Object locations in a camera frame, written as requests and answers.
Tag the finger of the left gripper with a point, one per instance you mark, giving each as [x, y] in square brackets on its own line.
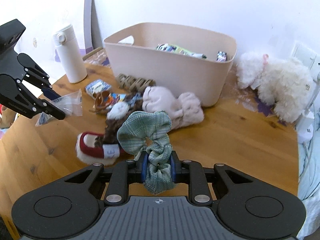
[30, 99]
[36, 76]

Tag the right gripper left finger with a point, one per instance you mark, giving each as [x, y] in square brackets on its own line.
[95, 183]

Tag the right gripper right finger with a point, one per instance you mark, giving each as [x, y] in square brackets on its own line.
[221, 178]

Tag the red white plush slipper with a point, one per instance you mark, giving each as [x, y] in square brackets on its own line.
[88, 153]

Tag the clear plastic snack packet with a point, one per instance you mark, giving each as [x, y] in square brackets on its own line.
[70, 104]

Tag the green plaid scrunchie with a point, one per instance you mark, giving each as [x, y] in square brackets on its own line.
[148, 132]

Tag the brown hair claw clip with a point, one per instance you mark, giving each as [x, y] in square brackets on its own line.
[101, 102]

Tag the white thermos bottle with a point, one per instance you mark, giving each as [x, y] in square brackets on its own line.
[69, 54]

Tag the blue white patterned box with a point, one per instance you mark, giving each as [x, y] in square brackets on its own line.
[94, 88]

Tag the purple white flat board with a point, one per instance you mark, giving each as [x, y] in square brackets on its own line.
[92, 35]

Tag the pink fluffy plush item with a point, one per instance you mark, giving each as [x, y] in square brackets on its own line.
[183, 111]

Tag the colourful cartoon card box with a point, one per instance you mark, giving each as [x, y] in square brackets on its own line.
[114, 98]

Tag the taupe hair claw clip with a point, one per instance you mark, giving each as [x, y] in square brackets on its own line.
[132, 84]

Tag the light blue bedding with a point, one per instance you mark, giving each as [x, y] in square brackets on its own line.
[308, 185]

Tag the beige plastic storage basket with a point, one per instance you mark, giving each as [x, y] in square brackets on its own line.
[132, 51]

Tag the white fluffy plush toy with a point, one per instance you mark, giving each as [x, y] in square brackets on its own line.
[286, 85]

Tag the long cartoon printed box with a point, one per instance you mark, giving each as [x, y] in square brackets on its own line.
[172, 48]

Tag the white charger with cable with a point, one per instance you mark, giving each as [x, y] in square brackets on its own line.
[306, 120]

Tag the white wall socket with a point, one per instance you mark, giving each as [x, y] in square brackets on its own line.
[308, 57]

